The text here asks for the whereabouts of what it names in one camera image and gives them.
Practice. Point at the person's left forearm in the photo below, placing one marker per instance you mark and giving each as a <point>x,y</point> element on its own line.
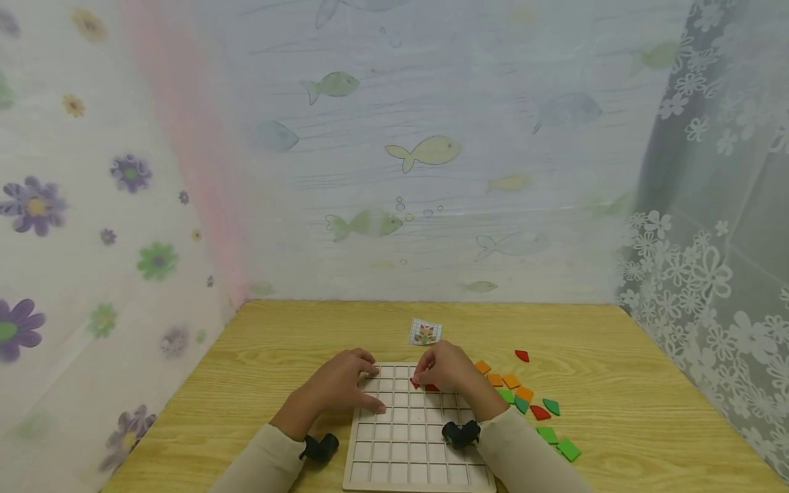
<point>265,455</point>

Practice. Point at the person's left index finger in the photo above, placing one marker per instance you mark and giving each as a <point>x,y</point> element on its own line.
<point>368,370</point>

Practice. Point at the person's right forearm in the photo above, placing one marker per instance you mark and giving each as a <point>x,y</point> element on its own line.
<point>524,452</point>

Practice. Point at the person's right fingers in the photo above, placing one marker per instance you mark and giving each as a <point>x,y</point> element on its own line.
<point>424,370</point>

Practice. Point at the person's left hand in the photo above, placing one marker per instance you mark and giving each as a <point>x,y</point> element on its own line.
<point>336,387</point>

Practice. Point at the black wrist band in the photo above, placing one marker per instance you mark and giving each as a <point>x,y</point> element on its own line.
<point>320,447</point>
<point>461,433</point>

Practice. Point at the wooden grid board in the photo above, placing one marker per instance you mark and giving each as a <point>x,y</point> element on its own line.
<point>407,445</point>

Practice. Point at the red curved piece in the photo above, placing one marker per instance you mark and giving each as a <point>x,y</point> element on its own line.
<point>431,387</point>

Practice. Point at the group of coloured foam tiles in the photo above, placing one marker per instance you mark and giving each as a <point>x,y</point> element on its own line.
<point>524,400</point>

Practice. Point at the person's left fingers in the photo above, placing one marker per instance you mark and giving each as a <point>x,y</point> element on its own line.
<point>362,355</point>

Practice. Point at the small pattern card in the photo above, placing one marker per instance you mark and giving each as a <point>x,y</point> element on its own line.
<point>425,333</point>

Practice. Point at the person's right hand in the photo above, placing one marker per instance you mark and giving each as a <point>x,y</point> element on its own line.
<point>453,376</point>

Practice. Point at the person's left thumb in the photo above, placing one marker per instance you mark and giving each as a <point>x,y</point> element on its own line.
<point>371,405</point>

